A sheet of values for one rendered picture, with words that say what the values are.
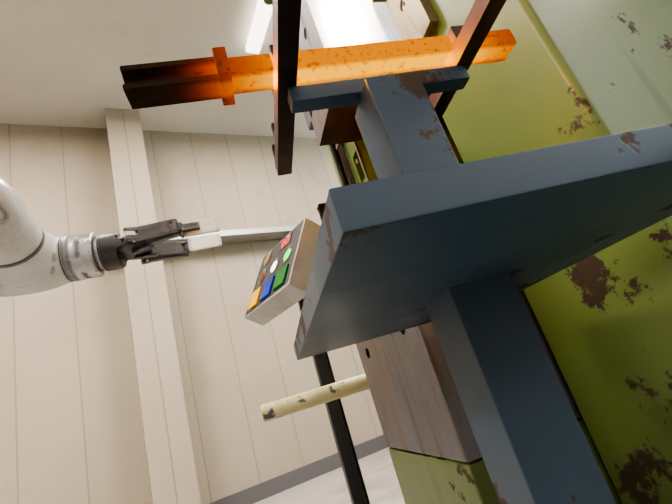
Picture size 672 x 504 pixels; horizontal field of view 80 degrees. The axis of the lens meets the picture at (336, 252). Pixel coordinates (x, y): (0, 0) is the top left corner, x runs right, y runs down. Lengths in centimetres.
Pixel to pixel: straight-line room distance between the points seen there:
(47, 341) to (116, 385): 63
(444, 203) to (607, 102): 49
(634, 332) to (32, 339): 382
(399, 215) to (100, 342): 377
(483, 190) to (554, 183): 3
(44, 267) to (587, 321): 90
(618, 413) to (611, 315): 14
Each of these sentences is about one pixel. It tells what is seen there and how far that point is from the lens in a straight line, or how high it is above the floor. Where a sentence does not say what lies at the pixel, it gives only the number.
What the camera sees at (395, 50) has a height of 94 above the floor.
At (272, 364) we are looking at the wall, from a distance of 398.
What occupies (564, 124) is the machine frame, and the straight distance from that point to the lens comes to 64.
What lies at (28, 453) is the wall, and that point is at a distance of 383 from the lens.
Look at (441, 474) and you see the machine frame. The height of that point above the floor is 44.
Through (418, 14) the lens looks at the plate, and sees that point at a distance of 91.
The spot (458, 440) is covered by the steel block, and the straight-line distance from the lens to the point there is 66.
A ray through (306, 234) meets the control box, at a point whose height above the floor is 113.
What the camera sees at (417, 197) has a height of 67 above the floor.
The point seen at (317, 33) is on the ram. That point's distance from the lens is 111.
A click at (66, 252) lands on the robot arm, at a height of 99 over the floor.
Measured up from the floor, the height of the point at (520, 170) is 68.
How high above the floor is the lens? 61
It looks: 19 degrees up
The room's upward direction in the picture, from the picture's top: 17 degrees counter-clockwise
